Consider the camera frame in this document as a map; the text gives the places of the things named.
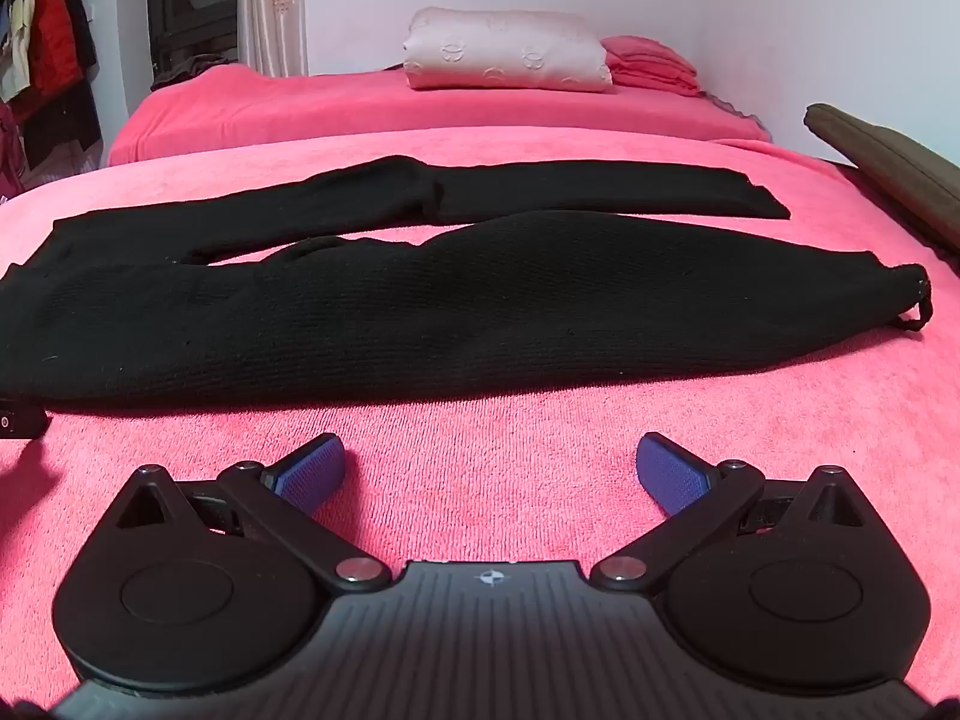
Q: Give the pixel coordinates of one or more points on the black knit pants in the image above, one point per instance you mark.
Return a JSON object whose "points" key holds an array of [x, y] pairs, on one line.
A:
{"points": [[450, 300]]}

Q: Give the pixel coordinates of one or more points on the floral beige curtain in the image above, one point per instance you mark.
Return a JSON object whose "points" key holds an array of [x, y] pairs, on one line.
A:
{"points": [[271, 7]]}

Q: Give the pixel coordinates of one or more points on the pale yellow hanging garment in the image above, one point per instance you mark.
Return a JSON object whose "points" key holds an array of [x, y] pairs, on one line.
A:
{"points": [[19, 37]]}

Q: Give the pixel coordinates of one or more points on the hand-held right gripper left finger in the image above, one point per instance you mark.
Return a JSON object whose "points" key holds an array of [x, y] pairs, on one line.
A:
{"points": [[311, 469]]}

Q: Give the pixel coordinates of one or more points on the pink bed blanket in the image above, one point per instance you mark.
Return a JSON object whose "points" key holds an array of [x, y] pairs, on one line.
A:
{"points": [[525, 465], [315, 105]]}

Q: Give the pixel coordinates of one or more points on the maroon hanging garment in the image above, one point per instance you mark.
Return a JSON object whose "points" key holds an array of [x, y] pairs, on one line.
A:
{"points": [[11, 150]]}

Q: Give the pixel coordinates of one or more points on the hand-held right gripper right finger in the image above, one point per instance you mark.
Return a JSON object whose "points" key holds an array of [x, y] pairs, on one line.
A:
{"points": [[671, 469]]}

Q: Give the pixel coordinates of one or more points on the dark crumpled cloth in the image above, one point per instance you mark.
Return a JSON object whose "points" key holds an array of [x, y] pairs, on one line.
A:
{"points": [[187, 71]]}

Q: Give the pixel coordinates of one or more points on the cream embroidered pillow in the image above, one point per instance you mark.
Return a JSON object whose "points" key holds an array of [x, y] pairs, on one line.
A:
{"points": [[502, 49]]}

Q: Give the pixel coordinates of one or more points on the red hanging jacket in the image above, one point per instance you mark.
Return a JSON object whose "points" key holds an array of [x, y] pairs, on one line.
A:
{"points": [[56, 37]]}

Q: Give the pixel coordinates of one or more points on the olive brown cushion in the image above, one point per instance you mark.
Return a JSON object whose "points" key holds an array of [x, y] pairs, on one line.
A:
{"points": [[892, 157]]}

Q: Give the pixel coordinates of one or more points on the folded pink blanket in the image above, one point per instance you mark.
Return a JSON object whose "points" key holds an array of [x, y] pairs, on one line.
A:
{"points": [[649, 64]]}

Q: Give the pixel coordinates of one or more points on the black hanging garment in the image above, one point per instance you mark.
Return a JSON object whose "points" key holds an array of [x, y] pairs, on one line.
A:
{"points": [[79, 15]]}

